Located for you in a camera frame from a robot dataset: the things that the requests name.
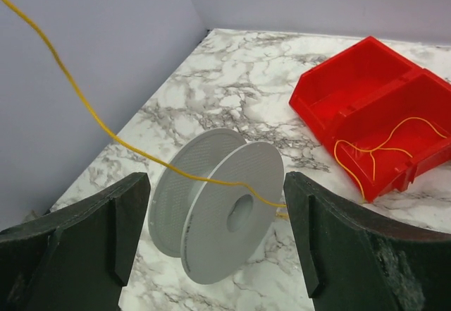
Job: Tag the white cable spool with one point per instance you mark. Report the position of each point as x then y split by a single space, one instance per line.
215 222

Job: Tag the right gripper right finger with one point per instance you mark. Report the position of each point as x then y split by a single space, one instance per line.
355 259

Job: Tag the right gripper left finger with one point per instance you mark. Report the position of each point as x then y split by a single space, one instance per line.
79 257

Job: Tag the red plastic bin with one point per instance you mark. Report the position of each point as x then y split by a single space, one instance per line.
384 119

